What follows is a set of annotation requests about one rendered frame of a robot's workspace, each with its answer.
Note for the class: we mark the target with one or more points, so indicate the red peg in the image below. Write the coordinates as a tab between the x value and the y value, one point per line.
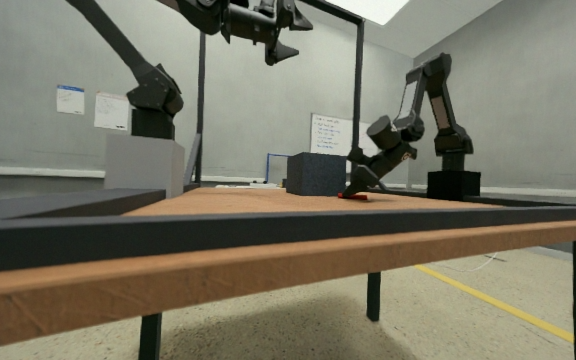
359	197

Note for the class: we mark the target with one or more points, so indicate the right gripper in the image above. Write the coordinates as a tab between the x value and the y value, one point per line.
263	28

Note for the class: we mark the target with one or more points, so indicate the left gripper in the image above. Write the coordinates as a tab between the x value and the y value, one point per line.
380	166

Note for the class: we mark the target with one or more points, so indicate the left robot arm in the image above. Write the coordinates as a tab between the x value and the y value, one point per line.
450	136

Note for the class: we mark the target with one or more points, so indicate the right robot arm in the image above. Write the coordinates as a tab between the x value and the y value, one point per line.
156	92

